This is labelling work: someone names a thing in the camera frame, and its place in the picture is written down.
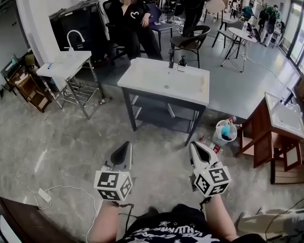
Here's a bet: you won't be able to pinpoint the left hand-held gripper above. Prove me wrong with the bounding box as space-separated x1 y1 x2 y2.
93 141 137 201

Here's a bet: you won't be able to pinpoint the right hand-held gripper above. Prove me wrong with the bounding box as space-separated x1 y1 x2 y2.
189 142 231 197

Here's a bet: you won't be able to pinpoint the grey two-tier table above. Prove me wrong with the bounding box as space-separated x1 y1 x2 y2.
121 87 207 147

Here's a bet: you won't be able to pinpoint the black soap dispenser bottle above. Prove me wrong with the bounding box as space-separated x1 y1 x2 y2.
177 56 187 72

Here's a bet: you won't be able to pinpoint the person's right forearm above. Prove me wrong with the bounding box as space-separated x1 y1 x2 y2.
201 193 240 242

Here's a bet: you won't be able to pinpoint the person's left forearm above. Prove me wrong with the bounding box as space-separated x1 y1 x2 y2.
87 200 125 243

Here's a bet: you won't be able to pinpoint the grey metal bar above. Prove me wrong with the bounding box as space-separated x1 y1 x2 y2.
166 103 177 118

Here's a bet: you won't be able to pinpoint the brown wooden sink cabinet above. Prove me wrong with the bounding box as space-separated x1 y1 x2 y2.
237 96 303 169

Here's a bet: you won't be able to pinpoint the stainless steel sink stand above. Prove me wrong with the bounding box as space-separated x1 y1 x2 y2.
44 59 104 120

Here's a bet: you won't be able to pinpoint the red and white bottle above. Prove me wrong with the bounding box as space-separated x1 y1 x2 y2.
207 143 222 153

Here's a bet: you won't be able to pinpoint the translucent white waste bin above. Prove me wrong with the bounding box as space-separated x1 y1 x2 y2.
212 119 238 147

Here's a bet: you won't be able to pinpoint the person's black trousers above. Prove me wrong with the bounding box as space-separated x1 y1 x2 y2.
172 203 201 214

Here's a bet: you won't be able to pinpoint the person's black printed shirt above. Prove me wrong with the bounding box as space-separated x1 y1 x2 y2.
116 211 267 243

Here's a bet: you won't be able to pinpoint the white power strip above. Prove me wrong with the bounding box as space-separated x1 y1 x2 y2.
37 188 52 202

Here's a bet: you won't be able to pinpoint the short black faucet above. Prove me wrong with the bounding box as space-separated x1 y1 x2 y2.
283 87 296 105

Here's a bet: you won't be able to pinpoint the dark brown wooden furniture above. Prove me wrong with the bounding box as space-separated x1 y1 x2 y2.
0 195 92 243

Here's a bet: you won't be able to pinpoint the brown rattan chair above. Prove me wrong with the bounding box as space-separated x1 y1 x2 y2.
170 25 211 69

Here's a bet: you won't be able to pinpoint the wooden shelf rack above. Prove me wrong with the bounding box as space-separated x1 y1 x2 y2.
9 64 53 113

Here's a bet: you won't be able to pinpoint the grey chair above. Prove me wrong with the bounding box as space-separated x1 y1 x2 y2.
212 20 247 48

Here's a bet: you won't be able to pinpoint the round white table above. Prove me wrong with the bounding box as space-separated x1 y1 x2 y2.
220 27 258 73

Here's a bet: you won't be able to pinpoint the white gooseneck faucet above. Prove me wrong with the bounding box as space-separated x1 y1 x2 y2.
66 30 86 52

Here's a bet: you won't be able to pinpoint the large black equipment case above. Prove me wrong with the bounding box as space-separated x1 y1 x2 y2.
48 0 109 63

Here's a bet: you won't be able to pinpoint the dark blue chair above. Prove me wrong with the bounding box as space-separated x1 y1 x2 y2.
146 3 174 45

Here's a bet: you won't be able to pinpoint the beige round back chair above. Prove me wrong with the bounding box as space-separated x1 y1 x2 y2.
204 0 227 23

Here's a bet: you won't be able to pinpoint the black office chair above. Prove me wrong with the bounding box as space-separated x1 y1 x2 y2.
102 0 129 67

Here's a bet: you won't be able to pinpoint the white cable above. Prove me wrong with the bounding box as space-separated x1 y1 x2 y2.
15 176 97 212

